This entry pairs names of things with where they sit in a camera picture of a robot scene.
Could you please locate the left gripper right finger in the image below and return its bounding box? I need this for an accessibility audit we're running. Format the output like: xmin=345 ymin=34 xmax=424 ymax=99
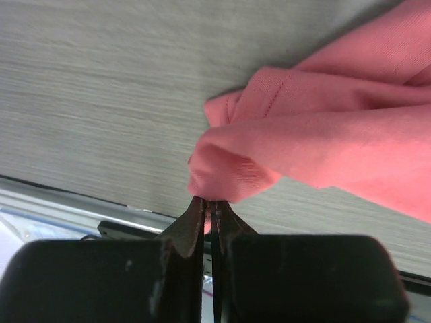
xmin=211 ymin=201 xmax=409 ymax=322

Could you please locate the pink t shirt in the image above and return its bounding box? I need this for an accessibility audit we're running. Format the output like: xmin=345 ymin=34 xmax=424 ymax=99
xmin=188 ymin=1 xmax=430 ymax=222

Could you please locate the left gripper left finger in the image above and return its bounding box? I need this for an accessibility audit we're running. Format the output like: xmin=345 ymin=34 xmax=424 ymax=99
xmin=1 ymin=197 xmax=206 ymax=322

